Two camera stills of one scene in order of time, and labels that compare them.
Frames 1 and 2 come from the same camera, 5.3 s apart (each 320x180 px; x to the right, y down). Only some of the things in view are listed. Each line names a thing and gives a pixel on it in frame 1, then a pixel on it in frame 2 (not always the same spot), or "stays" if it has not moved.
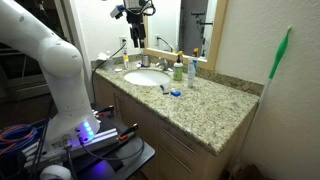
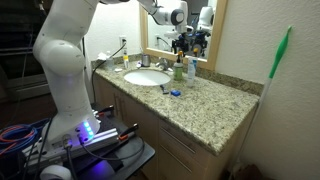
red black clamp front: (124, 136) stays
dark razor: (164, 89) stays
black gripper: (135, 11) → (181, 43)
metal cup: (145, 60) stays
